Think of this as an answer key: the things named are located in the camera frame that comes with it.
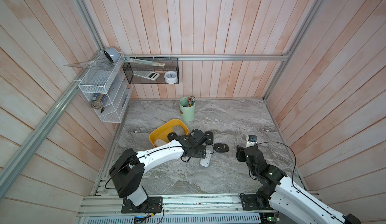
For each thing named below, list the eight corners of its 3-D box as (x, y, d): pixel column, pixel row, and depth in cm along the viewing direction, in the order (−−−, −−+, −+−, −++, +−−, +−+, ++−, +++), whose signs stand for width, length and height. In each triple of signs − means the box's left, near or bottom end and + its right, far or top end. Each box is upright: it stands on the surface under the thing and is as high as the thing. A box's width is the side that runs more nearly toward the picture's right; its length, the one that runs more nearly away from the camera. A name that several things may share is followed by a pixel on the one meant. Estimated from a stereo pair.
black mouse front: (214, 152, 93) (214, 150, 91) (213, 145, 96) (214, 143, 94) (228, 152, 93) (229, 150, 91) (227, 145, 96) (228, 143, 94)
